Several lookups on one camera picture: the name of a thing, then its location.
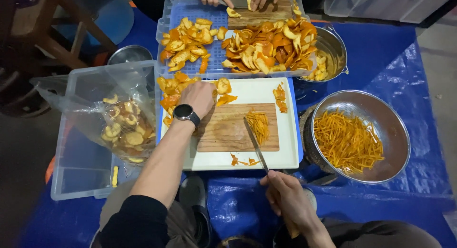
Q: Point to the dark wooden cutting board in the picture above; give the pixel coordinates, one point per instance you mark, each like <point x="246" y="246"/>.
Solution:
<point x="266" y="14"/>

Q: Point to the orange peel scraps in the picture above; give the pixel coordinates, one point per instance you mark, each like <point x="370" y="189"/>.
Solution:
<point x="244" y="161"/>

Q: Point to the clear plastic container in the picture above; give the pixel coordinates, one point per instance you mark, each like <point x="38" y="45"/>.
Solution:
<point x="389" y="3"/>

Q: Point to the peel pieces in pot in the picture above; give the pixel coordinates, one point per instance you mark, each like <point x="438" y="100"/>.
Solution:
<point x="319" y="69"/>

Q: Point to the mass of orange peel strips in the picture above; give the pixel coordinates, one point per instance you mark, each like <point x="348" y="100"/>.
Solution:
<point x="346" y="141"/>

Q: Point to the blue plastic tray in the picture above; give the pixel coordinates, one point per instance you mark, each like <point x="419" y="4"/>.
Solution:
<point x="297" y="126"/>

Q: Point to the small wooden cutting board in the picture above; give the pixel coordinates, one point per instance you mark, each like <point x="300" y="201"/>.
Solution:
<point x="223" y="128"/>

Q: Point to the dark shoe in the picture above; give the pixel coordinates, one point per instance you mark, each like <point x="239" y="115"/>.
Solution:
<point x="195" y="205"/>

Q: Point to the pile of peels beside board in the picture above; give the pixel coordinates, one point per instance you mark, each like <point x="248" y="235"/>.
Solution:
<point x="171" y="89"/>

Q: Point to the clear plastic storage box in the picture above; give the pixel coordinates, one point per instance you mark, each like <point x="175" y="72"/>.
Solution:
<point x="82" y="162"/>

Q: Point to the clear plastic bag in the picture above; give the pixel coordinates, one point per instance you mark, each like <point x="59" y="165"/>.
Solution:
<point x="89" y="98"/>

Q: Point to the person's right hand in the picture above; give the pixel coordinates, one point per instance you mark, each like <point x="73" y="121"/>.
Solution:
<point x="291" y="201"/>

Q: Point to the steel pot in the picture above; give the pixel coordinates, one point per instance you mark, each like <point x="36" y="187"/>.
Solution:
<point x="332" y="50"/>

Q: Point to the white plastic tray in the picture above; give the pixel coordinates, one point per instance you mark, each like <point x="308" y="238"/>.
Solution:
<point x="250" y="91"/>

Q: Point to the pale orange peel pile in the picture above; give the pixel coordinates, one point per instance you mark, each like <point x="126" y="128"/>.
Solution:
<point x="187" y="43"/>

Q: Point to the wooden stool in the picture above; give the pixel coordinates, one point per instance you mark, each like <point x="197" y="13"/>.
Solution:
<point x="60" y="30"/>

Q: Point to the white pith peelings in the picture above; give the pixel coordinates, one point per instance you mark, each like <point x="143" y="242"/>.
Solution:
<point x="128" y="128"/>

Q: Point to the peel slice on board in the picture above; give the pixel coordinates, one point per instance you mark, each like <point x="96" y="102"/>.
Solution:
<point x="232" y="13"/>

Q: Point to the black smartwatch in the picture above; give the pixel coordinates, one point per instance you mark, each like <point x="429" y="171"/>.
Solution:
<point x="185" y="113"/>

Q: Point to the person's left hand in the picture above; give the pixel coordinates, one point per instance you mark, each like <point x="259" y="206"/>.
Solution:
<point x="198" y="98"/>

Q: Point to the steel bowl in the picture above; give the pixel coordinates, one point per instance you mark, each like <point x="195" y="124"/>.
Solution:
<point x="129" y="54"/>

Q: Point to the heap of shredded peel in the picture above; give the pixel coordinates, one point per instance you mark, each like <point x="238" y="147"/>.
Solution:
<point x="259" y="125"/>

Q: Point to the blue perforated basket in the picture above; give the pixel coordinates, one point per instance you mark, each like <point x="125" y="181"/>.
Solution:
<point x="217" y="44"/>

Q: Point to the large deep orange peel pile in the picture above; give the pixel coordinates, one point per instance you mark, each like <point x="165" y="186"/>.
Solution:
<point x="271" y="46"/>

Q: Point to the yellow peel strip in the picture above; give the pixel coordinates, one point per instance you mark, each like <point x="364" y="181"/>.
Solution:
<point x="115" y="176"/>

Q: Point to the small cluster of peel pieces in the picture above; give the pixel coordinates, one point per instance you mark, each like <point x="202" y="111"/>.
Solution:
<point x="280" y="98"/>

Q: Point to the steel colander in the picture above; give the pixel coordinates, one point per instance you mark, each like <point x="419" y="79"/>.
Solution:
<point x="389" y="134"/>

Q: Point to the blue tarp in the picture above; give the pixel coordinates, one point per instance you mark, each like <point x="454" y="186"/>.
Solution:
<point x="385" y="62"/>

